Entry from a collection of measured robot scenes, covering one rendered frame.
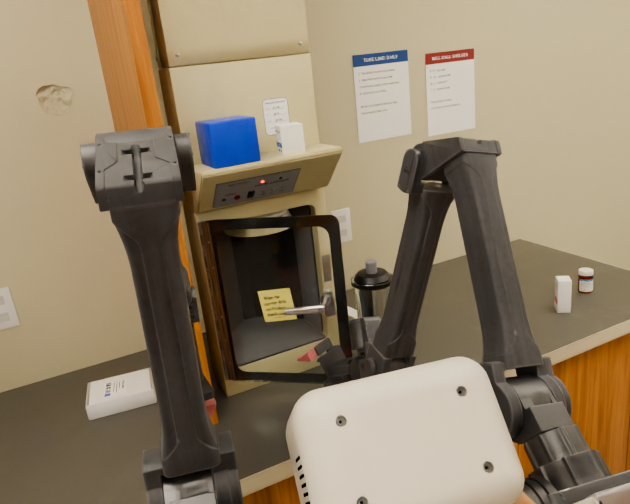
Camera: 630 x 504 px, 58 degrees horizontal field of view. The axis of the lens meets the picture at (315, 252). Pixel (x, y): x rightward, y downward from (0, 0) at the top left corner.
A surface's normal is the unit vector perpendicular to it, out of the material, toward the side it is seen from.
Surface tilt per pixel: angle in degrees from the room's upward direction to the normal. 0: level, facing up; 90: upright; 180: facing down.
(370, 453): 48
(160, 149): 24
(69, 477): 0
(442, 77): 90
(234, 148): 90
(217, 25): 90
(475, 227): 76
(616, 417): 90
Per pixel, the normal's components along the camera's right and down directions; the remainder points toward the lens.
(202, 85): 0.44, 0.24
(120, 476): -0.11, -0.94
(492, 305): -0.89, 0.00
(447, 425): 0.11, -0.43
